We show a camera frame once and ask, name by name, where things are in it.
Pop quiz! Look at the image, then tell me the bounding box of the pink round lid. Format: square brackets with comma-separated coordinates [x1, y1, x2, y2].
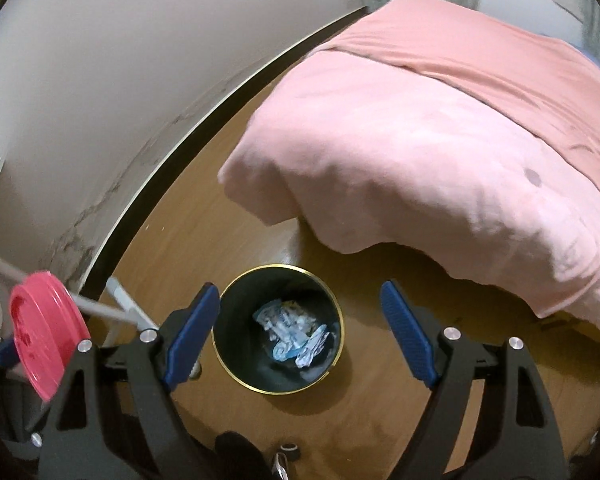
[9, 271, 91, 402]

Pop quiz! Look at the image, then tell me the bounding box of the black gold-rimmed trash bin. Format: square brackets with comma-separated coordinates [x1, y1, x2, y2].
[212, 264, 344, 396]

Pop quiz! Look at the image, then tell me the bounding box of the crumpled trash in bin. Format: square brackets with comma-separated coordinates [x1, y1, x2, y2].
[252, 299, 330, 368]

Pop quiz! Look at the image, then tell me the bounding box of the white stick on floor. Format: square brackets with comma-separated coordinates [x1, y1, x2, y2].
[70, 276, 158, 332]

